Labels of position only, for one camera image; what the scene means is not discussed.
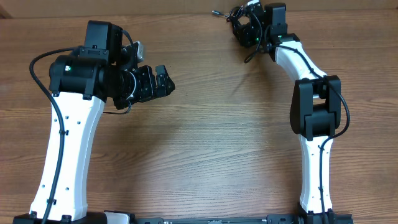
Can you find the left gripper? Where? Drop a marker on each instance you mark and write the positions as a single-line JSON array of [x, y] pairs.
[[148, 89]]

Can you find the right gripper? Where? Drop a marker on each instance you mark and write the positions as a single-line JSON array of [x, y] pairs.
[[241, 23]]

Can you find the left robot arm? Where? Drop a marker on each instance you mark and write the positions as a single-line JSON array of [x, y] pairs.
[[81, 81]]

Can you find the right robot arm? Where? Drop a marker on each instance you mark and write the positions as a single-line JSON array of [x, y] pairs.
[[315, 111]]

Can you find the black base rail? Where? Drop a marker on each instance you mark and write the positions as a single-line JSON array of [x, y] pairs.
[[214, 221]]

